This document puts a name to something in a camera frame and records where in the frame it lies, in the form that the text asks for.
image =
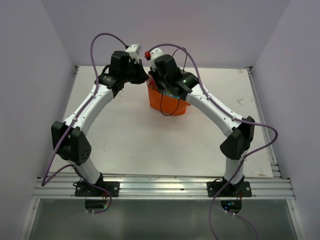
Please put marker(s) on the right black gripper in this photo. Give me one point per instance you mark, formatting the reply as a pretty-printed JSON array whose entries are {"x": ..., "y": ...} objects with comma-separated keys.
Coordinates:
[{"x": 154, "y": 75}]

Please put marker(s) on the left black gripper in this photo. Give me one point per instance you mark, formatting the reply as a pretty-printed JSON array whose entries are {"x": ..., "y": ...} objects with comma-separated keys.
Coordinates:
[{"x": 142, "y": 76}]

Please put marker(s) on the green Fox's candy bag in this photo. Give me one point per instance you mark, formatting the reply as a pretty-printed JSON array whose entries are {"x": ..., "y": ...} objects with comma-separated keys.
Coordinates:
[{"x": 169, "y": 94}]

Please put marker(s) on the orange paper bag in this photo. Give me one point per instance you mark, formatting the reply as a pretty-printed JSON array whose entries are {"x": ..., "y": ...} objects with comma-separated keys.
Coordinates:
[{"x": 166, "y": 105}]

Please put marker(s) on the small pink snack packet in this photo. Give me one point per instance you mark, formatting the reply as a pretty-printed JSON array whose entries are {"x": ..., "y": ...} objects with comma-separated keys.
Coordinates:
[{"x": 151, "y": 83}]

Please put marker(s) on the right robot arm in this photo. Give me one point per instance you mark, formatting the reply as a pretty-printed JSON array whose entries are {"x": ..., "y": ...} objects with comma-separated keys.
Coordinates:
[{"x": 186, "y": 87}]

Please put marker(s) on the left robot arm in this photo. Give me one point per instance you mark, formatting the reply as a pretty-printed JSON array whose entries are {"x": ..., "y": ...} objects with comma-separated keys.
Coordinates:
[{"x": 69, "y": 137}]

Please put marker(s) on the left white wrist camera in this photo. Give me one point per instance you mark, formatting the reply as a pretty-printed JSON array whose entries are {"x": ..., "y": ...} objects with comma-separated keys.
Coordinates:
[{"x": 134, "y": 51}]

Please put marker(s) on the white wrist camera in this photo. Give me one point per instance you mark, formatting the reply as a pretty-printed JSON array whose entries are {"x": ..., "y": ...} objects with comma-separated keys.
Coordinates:
[
  {"x": 152, "y": 55},
  {"x": 134, "y": 51}
]

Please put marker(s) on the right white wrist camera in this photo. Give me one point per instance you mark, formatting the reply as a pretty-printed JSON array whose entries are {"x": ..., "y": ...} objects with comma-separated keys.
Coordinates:
[{"x": 152, "y": 55}]

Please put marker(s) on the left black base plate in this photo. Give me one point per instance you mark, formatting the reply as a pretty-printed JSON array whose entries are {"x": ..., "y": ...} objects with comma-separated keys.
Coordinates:
[{"x": 104, "y": 189}]

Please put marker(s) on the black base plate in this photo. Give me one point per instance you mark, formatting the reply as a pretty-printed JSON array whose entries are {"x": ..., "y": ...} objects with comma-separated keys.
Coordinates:
[
  {"x": 228, "y": 188},
  {"x": 104, "y": 189}
]

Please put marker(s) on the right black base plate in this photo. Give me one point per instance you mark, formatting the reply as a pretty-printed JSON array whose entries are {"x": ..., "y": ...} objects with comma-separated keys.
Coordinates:
[{"x": 228, "y": 188}]

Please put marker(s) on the aluminium rail frame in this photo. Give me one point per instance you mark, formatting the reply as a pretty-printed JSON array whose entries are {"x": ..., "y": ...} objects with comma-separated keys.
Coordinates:
[{"x": 153, "y": 187}]

